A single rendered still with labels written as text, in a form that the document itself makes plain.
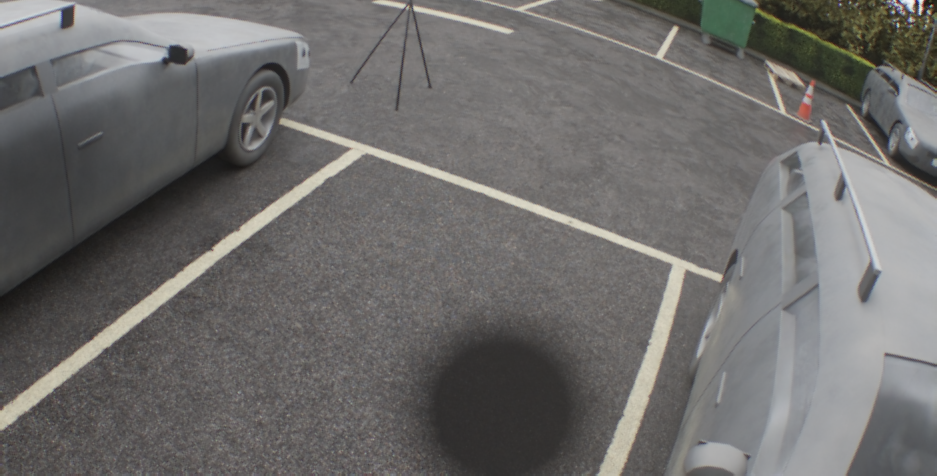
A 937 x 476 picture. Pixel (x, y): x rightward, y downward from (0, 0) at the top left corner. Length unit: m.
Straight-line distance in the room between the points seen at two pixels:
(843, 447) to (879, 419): 0.14
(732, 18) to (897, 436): 12.44
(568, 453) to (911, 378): 1.75
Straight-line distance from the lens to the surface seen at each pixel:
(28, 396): 3.05
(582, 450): 3.01
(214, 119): 4.10
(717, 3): 13.66
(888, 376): 1.82
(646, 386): 3.47
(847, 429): 1.69
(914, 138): 11.28
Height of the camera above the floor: 2.12
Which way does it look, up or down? 28 degrees down
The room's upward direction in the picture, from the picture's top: 11 degrees clockwise
